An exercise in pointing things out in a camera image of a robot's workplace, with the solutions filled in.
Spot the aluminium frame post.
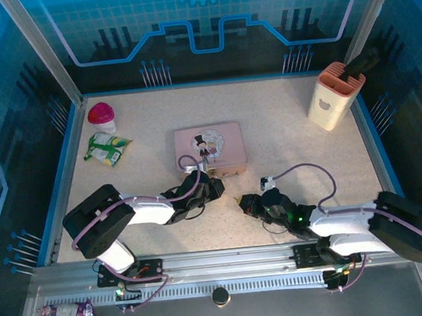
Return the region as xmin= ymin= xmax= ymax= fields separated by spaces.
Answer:
xmin=0 ymin=0 xmax=86 ymax=112
xmin=336 ymin=0 xmax=411 ymax=65

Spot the black controller board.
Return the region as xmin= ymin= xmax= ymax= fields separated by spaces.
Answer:
xmin=321 ymin=263 xmax=354 ymax=292
xmin=113 ymin=282 xmax=144 ymax=311

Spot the pink tin box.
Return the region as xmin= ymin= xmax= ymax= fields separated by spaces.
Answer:
xmin=172 ymin=120 xmax=250 ymax=184

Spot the green snack bag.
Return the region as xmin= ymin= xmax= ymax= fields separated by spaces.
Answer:
xmin=81 ymin=128 xmax=136 ymax=171

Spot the round black knob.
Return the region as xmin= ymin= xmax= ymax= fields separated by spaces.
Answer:
xmin=210 ymin=286 xmax=232 ymax=310

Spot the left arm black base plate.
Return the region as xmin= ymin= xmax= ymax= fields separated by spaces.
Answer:
xmin=94 ymin=257 xmax=166 ymax=290

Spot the pink mushroom shaped toy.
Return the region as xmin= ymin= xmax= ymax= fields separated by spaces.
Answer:
xmin=86 ymin=101 xmax=118 ymax=136

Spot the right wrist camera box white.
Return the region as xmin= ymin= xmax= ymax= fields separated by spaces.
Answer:
xmin=258 ymin=175 xmax=278 ymax=192

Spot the aluminium mounting rail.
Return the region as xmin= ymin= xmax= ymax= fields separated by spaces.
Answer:
xmin=26 ymin=230 xmax=422 ymax=297

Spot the cream knife block orange top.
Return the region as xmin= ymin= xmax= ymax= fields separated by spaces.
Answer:
xmin=302 ymin=58 xmax=372 ymax=135

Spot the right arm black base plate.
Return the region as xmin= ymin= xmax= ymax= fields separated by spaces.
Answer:
xmin=291 ymin=238 xmax=362 ymax=271

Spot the slotted grey cable duct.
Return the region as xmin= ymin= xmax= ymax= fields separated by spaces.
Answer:
xmin=43 ymin=268 xmax=330 ymax=314

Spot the black knife handle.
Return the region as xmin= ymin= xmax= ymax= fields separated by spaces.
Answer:
xmin=337 ymin=45 xmax=382 ymax=81

